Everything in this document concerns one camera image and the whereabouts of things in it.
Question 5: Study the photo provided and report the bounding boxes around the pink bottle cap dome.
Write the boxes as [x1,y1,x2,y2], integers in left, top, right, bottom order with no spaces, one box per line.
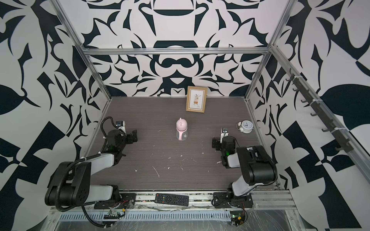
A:
[176,118,188,131]

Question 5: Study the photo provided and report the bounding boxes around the clear baby bottle body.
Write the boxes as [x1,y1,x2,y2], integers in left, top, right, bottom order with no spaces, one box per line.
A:
[176,130,188,141]

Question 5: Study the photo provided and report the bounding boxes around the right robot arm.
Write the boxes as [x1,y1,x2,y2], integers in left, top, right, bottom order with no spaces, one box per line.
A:
[212,136,278,198]

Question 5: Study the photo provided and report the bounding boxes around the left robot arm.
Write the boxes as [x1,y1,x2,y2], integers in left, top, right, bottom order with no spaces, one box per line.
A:
[44,116,138,212]

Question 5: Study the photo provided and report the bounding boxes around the white alarm clock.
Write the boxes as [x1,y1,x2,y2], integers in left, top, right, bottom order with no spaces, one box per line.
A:
[237,120,253,134]

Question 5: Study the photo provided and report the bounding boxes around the black remote control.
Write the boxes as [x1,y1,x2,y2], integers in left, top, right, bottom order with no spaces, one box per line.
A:
[154,193,189,207]

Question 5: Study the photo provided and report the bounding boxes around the green circuit board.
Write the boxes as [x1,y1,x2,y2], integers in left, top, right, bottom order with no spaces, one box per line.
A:
[231,212,247,227]

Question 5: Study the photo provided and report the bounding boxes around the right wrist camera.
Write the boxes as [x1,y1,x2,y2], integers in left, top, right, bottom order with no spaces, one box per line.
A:
[220,128,229,143]

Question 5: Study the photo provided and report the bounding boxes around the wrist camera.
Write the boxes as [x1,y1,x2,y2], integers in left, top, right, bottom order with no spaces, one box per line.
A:
[116,121,126,134]
[220,128,229,143]

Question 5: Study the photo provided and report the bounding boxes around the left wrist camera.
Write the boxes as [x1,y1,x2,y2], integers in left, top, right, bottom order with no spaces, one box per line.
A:
[116,121,126,134]

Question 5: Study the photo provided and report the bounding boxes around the wooden picture frame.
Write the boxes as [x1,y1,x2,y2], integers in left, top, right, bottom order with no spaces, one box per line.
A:
[186,86,208,113]

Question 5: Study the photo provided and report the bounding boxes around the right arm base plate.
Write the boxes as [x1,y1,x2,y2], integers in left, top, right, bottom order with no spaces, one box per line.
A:
[211,193,253,208]

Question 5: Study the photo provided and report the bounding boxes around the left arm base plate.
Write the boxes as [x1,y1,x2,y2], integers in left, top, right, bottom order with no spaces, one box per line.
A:
[94,193,136,209]

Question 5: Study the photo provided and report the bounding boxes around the white slotted cable duct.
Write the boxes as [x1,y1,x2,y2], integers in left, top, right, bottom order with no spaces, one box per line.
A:
[59,211,232,222]

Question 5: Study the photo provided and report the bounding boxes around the wall hook rack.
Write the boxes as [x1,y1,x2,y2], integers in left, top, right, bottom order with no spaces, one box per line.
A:
[287,73,355,153]

